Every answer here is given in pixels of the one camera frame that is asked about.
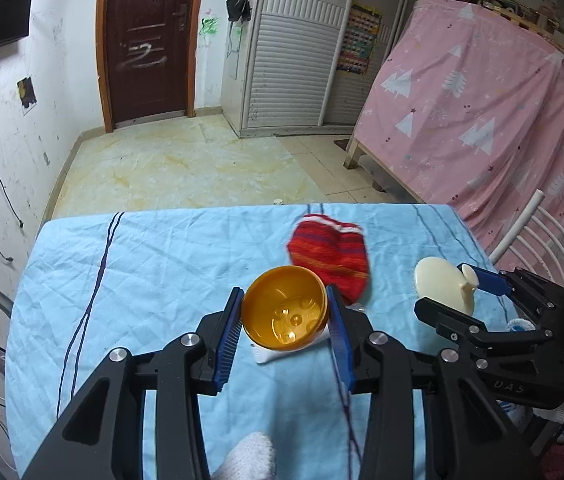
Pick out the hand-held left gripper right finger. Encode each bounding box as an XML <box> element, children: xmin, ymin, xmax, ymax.
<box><xmin>326</xmin><ymin>285</ymin><xmax>543</xmax><ymax>480</ymax></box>

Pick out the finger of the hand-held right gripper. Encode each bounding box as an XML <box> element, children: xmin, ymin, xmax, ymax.
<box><xmin>457</xmin><ymin>262</ymin><xmax>564</xmax><ymax>332</ymax></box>
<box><xmin>414</xmin><ymin>297</ymin><xmax>559</xmax><ymax>377</ymax></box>

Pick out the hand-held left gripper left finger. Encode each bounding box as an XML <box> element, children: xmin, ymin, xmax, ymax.
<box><xmin>22</xmin><ymin>286</ymin><xmax>246</xmax><ymax>480</ymax></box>

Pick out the orange plastic bowl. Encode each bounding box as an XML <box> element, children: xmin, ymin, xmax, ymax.
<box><xmin>240</xmin><ymin>266</ymin><xmax>331</xmax><ymax>352</ymax></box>

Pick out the cream plastic lid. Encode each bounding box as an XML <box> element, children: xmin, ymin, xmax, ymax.
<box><xmin>414</xmin><ymin>256</ymin><xmax>481</xmax><ymax>317</ymax></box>

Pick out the white metal chair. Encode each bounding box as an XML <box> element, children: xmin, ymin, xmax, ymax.
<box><xmin>489</xmin><ymin>190</ymin><xmax>564</xmax><ymax>286</ymax></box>

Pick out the red striped sock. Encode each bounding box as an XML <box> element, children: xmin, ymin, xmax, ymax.
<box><xmin>287</xmin><ymin>214</ymin><xmax>369</xmax><ymax>306</ymax></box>

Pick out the light blue tablecloth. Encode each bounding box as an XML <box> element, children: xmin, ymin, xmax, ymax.
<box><xmin>4</xmin><ymin>202</ymin><xmax>528</xmax><ymax>480</ymax></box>

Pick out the white fuzzy sock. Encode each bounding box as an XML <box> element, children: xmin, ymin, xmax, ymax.
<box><xmin>209</xmin><ymin>432</ymin><xmax>278</xmax><ymax>480</ymax></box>

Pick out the pink printed curtain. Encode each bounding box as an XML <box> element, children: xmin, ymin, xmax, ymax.
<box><xmin>352</xmin><ymin>0</ymin><xmax>564</xmax><ymax>261</ymax></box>

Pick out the colourful chart poster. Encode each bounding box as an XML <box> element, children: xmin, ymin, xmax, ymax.
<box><xmin>337</xmin><ymin>2</ymin><xmax>382</xmax><ymax>77</ymax></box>

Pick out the white shutter wardrobe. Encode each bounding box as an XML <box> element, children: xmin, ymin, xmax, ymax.
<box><xmin>222</xmin><ymin>0</ymin><xmax>413</xmax><ymax>138</ymax></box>

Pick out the brown door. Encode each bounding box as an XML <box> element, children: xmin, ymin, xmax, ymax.
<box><xmin>94</xmin><ymin>0</ymin><xmax>208</xmax><ymax>133</ymax></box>

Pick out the black hanging bag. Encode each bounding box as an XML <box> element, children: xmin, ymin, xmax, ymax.
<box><xmin>226</xmin><ymin>0</ymin><xmax>253</xmax><ymax>22</ymax></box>

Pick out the wooden bed frame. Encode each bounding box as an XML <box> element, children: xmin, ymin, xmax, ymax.
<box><xmin>344</xmin><ymin>0</ymin><xmax>564</xmax><ymax>206</ymax></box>

